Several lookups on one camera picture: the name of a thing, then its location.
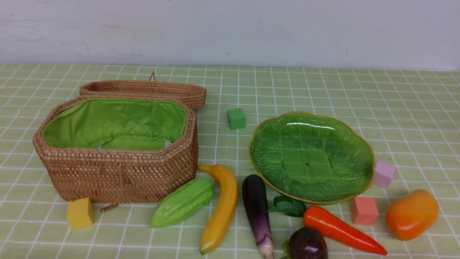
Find purple toy eggplant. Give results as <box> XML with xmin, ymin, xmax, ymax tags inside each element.
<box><xmin>241</xmin><ymin>175</ymin><xmax>274</xmax><ymax>259</ymax></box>

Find green bitter gourd toy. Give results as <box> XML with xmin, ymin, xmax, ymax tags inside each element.
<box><xmin>148</xmin><ymin>178</ymin><xmax>213</xmax><ymax>228</ymax></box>

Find yellow toy banana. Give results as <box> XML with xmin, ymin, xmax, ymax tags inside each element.
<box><xmin>198</xmin><ymin>164</ymin><xmax>239</xmax><ymax>255</ymax></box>

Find orange toy carrot green leaves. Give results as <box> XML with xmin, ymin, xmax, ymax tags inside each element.
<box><xmin>267</xmin><ymin>195</ymin><xmax>388</xmax><ymax>256</ymax></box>

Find dark purple toy mangosteen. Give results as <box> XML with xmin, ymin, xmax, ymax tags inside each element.
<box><xmin>282</xmin><ymin>227</ymin><xmax>328</xmax><ymax>259</ymax></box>

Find orange toy mango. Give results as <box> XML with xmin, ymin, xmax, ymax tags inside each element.
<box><xmin>385</xmin><ymin>189</ymin><xmax>440</xmax><ymax>241</ymax></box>

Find green foam cube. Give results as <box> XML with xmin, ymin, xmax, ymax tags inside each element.
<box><xmin>227</xmin><ymin>108</ymin><xmax>246</xmax><ymax>131</ymax></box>

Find woven wicker basket lid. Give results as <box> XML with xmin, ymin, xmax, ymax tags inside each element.
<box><xmin>79</xmin><ymin>72</ymin><xmax>206</xmax><ymax>109</ymax></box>

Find green leaf-shaped glass plate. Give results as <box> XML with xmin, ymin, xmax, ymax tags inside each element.
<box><xmin>248</xmin><ymin>111</ymin><xmax>375</xmax><ymax>205</ymax></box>

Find woven wicker basket green lining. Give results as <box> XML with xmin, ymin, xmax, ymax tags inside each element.
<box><xmin>33</xmin><ymin>95</ymin><xmax>199</xmax><ymax>204</ymax></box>

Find coral red foam cube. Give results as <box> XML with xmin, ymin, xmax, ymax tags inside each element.
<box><xmin>350</xmin><ymin>196</ymin><xmax>378</xmax><ymax>226</ymax></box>

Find pink foam cube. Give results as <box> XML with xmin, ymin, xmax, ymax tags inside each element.
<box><xmin>373</xmin><ymin>161</ymin><xmax>395</xmax><ymax>190</ymax></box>

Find yellow foam cube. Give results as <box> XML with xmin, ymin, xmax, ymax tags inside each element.
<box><xmin>67</xmin><ymin>198</ymin><xmax>94</xmax><ymax>230</ymax></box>

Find green checked tablecloth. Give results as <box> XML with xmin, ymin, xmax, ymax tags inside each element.
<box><xmin>0</xmin><ymin>64</ymin><xmax>460</xmax><ymax>259</ymax></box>

